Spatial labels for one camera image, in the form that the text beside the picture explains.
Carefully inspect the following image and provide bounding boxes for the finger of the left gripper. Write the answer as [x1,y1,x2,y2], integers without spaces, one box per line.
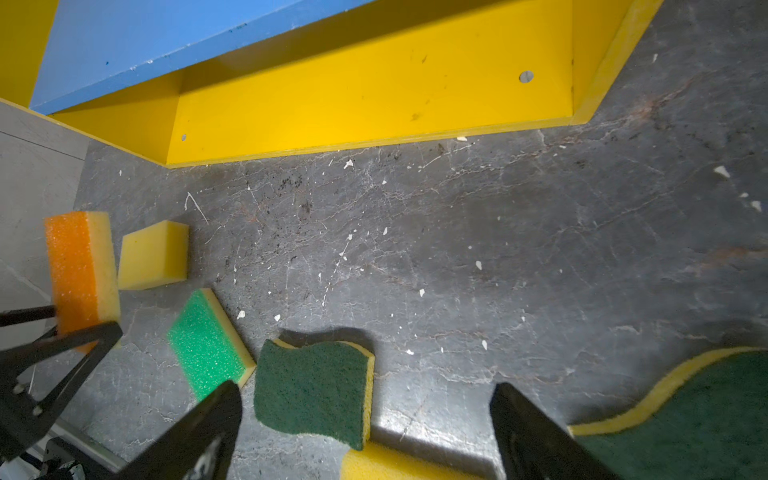
[0,305,56,327]
[1,322,123,461]

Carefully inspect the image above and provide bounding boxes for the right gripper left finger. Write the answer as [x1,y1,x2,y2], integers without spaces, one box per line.
[116,380,243,479]

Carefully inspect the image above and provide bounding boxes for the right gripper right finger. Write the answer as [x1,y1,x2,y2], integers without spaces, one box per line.
[489,383,618,479]

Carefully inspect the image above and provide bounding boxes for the orange yellow sponge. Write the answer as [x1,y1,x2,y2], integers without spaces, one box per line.
[44,211,121,336]

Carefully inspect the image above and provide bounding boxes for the yellow shelf with coloured boards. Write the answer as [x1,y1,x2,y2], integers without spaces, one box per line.
[1,1,660,168]

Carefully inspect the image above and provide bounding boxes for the bright green yellow sponge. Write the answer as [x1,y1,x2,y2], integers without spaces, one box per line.
[167,288,256,401]

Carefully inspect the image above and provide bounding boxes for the dark green wavy sponge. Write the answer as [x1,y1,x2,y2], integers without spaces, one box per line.
[568,347,767,479]
[253,339,375,451]

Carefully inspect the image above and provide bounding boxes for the small yellow sponge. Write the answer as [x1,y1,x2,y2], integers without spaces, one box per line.
[118,220,190,291]

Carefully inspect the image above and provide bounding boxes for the large yellow sponge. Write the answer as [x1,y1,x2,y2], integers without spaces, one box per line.
[340,442,479,480]

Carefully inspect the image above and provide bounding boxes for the right dark green wavy sponge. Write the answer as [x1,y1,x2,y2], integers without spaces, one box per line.
[568,347,767,479]

